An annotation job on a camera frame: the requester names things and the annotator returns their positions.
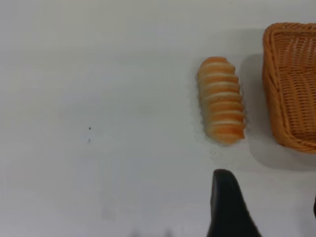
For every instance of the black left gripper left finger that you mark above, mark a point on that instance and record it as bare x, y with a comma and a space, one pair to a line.
229, 209

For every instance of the striped long bread roll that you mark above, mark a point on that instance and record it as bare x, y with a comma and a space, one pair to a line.
222, 101

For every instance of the orange woven wicker basket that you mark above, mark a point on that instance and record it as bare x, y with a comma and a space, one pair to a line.
291, 98

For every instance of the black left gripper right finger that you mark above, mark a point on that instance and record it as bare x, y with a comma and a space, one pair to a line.
314, 206

